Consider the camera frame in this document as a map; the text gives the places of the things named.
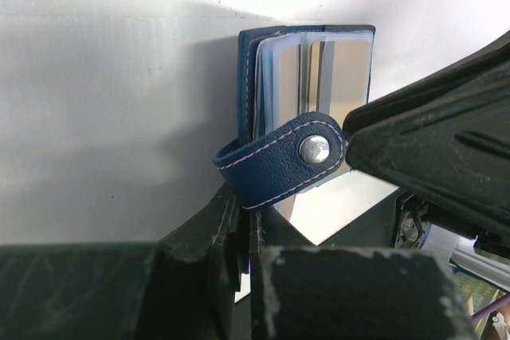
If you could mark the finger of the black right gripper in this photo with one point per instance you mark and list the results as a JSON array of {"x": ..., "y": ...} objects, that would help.
[{"x": 445, "y": 138}]

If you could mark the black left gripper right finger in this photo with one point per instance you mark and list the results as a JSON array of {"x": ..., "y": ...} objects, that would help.
[{"x": 303, "y": 291}]

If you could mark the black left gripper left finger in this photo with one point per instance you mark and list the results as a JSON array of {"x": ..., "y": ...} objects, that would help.
[{"x": 179, "y": 287}]

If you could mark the blue leather card holder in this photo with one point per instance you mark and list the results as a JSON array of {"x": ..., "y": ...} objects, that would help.
[{"x": 265, "y": 165}]

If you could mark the gold card left sleeve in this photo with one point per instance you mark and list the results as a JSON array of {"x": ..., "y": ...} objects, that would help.
[{"x": 287, "y": 61}]

